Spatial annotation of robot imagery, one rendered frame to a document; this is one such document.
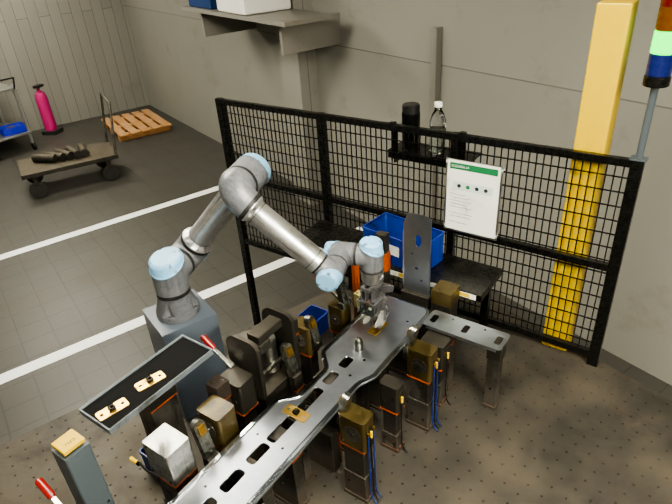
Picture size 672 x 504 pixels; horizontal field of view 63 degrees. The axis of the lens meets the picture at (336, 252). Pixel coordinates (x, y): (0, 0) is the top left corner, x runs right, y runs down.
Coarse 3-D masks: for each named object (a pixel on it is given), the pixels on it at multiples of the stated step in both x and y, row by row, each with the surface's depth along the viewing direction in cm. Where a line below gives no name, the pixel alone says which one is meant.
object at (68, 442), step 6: (66, 432) 143; (72, 432) 143; (60, 438) 142; (66, 438) 141; (72, 438) 141; (78, 438) 141; (84, 438) 141; (54, 444) 140; (60, 444) 140; (66, 444) 140; (72, 444) 140; (78, 444) 140; (60, 450) 138; (66, 450) 138; (72, 450) 139
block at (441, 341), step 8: (424, 336) 195; (432, 336) 194; (440, 336) 194; (432, 344) 191; (440, 344) 191; (448, 344) 192; (440, 352) 190; (448, 352) 193; (440, 360) 192; (448, 360) 196; (440, 368) 194; (440, 376) 197; (440, 384) 198; (440, 392) 200; (440, 400) 202
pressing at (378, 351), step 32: (352, 320) 202; (416, 320) 200; (352, 352) 187; (384, 352) 186; (320, 384) 175; (352, 384) 174; (288, 416) 164; (320, 416) 163; (224, 448) 155; (256, 448) 155; (288, 448) 154; (192, 480) 147; (224, 480) 146; (256, 480) 146
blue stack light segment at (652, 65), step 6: (654, 54) 157; (648, 60) 160; (654, 60) 157; (660, 60) 156; (666, 60) 156; (648, 66) 160; (654, 66) 158; (660, 66) 157; (666, 66) 156; (648, 72) 160; (654, 72) 158; (660, 72) 158; (666, 72) 157
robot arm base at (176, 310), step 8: (184, 296) 189; (192, 296) 193; (160, 304) 189; (168, 304) 188; (176, 304) 188; (184, 304) 190; (192, 304) 192; (160, 312) 190; (168, 312) 190; (176, 312) 189; (184, 312) 190; (192, 312) 192; (160, 320) 191; (168, 320) 189; (176, 320) 189; (184, 320) 191
